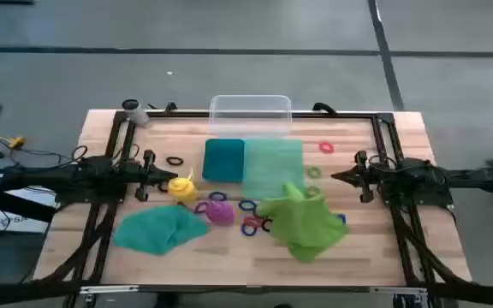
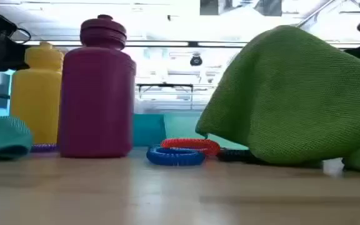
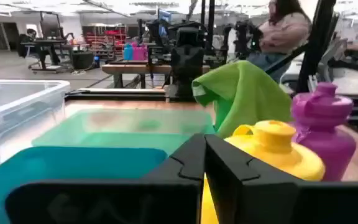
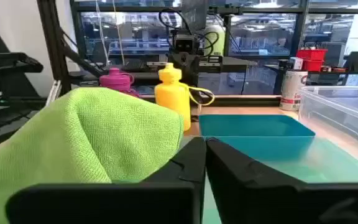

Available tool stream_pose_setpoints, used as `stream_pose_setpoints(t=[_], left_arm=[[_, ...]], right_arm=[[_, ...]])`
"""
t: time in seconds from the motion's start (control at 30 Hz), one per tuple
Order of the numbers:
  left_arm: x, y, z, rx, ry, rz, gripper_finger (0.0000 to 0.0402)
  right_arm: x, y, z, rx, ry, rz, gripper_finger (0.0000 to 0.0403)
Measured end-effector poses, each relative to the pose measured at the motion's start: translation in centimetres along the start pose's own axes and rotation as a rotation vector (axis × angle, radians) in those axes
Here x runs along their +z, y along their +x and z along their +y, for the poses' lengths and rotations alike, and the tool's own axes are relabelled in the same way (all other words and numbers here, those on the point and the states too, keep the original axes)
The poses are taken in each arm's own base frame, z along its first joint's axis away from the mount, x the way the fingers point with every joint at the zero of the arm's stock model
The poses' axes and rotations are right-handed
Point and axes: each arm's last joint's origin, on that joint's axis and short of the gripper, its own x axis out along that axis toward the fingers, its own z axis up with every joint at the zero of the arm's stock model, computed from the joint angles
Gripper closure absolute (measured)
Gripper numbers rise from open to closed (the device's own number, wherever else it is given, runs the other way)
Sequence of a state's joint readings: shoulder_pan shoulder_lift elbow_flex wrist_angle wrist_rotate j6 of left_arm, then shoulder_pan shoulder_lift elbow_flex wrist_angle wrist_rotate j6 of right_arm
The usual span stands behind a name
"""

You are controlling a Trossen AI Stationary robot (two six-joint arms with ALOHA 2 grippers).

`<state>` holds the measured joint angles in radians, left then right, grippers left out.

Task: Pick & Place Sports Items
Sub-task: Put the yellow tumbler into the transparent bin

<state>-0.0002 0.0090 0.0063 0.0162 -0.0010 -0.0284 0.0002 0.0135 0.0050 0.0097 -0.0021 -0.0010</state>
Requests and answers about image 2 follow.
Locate magenta sports bottle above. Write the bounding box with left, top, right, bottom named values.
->
left=57, top=14, right=137, bottom=159

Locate blue coil wristband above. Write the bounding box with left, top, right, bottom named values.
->
left=145, top=145, right=206, bottom=166

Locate black framed cart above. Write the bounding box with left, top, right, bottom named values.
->
left=136, top=82, right=195, bottom=110

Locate red coil wristband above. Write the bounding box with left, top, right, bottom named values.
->
left=160, top=137, right=221, bottom=157

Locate yellow sports bottle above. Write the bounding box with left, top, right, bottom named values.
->
left=10, top=41, right=64, bottom=145

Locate light green translucent bin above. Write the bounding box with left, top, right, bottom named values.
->
left=162, top=111, right=249, bottom=151

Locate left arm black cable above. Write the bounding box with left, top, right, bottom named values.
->
left=11, top=27, right=33, bottom=44

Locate dark teal plastic bin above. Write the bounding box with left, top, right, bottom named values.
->
left=132, top=112, right=168, bottom=148

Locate green microfiber towel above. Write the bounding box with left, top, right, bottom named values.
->
left=194, top=24, right=360, bottom=176

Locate grey horizontal rail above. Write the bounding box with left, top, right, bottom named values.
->
left=11, top=39, right=360, bottom=48

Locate purple coil wristband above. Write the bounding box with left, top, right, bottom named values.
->
left=29, top=142, right=61, bottom=154

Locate teal microfiber towel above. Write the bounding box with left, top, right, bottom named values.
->
left=0, top=115, right=34, bottom=160

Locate small black round object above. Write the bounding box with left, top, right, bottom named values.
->
left=189, top=52, right=203, bottom=67

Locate black coil wristband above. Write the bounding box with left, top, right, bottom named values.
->
left=216, top=148, right=262, bottom=165

